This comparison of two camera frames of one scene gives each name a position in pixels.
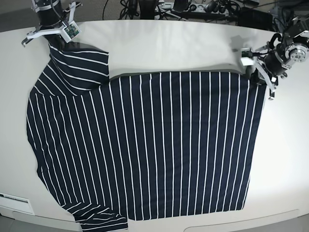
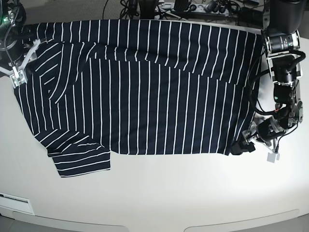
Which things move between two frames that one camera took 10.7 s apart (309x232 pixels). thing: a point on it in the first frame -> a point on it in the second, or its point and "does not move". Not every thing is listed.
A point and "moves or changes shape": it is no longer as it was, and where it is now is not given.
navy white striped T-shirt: [142, 146] moves or changes shape
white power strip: [201, 8] does not move
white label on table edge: [19, 203] does not move
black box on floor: [250, 18] does not move
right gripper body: [274, 63] -> [266, 130]
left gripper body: [50, 14] -> [12, 50]
